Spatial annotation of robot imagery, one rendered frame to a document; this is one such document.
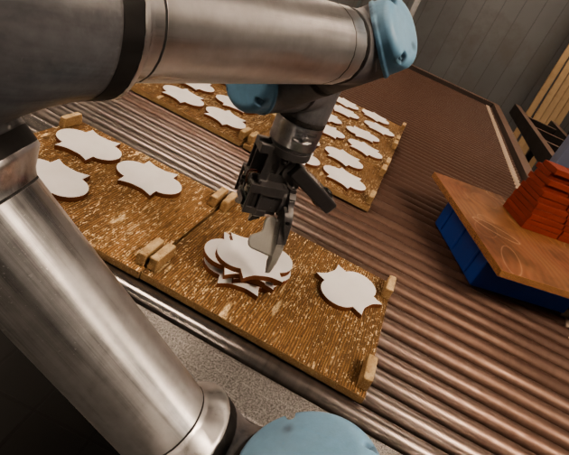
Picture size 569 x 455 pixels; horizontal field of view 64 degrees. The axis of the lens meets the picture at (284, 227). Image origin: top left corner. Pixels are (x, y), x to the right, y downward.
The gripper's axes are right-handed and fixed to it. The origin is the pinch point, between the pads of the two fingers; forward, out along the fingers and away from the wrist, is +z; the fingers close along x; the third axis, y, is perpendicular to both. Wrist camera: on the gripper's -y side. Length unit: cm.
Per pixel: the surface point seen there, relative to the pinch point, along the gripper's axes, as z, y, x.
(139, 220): 6.8, 19.6, -12.0
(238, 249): 2.3, 3.2, -1.1
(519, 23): -64, -396, -412
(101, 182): 6.8, 26.8, -23.1
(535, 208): -10, -85, -22
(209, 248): 3.4, 8.2, -1.8
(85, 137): 6, 31, -39
